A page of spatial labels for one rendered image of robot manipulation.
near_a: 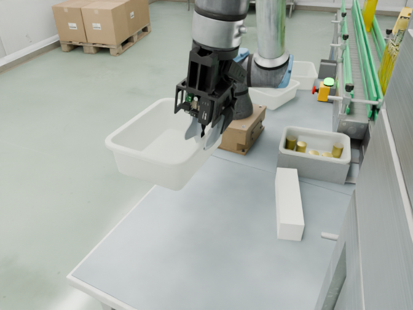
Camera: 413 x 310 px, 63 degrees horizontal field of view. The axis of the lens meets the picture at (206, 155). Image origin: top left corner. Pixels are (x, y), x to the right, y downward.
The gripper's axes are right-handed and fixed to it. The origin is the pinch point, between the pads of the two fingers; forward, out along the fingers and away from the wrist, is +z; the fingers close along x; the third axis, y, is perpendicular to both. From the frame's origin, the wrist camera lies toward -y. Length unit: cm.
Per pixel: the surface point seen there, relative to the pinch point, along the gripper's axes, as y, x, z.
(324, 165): -45, 25, 27
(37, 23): -258, -341, 127
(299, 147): -52, 15, 29
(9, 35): -211, -334, 128
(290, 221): -16.1, 20.8, 27.3
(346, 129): -64, 28, 23
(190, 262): 2.3, 1.9, 35.9
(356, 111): -73, 29, 20
